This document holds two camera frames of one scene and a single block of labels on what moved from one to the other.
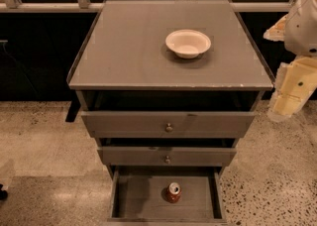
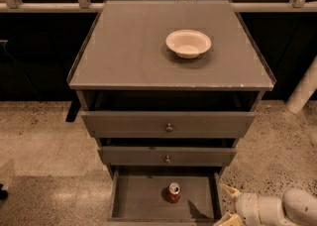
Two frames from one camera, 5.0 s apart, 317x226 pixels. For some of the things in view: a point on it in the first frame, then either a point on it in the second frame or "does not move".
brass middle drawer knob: (167, 161) does not move
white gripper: (302, 28) to (246, 204)
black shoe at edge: (3, 193) does not move
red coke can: (174, 192) does not move
